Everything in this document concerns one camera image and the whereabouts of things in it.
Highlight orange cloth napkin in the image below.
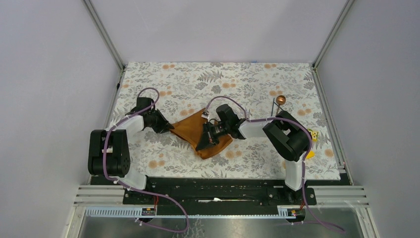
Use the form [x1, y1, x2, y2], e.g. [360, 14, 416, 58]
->
[170, 108, 233, 160]

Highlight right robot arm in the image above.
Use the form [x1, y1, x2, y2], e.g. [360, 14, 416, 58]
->
[196, 104, 312, 204]

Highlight small yellow toy block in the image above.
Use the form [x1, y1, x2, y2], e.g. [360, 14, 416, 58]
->
[309, 130, 319, 142]

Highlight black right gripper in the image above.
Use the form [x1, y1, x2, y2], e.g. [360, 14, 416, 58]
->
[196, 122, 230, 152]

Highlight dark metal utensil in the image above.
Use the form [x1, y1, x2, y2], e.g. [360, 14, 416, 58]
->
[270, 98, 275, 117]

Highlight floral tablecloth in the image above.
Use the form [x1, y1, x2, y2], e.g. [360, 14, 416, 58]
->
[111, 62, 340, 180]

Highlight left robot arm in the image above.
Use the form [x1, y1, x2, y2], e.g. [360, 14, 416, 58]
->
[87, 97, 174, 204]

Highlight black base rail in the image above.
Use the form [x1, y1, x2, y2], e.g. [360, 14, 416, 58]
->
[123, 177, 317, 216]

